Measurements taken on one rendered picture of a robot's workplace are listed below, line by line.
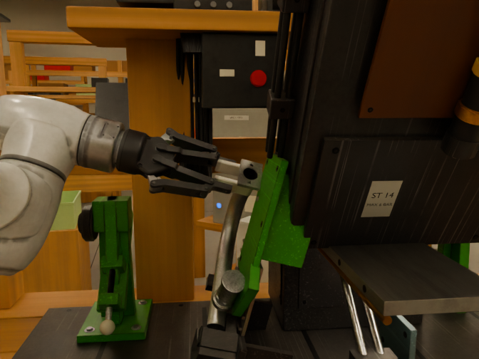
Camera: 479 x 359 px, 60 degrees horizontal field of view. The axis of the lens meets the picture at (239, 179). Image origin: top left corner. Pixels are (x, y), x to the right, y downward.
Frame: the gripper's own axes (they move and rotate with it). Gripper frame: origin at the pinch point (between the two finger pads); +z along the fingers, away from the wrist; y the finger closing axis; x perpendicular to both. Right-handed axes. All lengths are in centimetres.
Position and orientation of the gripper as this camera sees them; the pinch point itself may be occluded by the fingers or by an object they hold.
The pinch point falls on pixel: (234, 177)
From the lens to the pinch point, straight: 74.0
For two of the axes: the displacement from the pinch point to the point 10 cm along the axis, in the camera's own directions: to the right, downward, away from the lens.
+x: -2.5, 5.5, 8.0
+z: 9.6, 2.4, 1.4
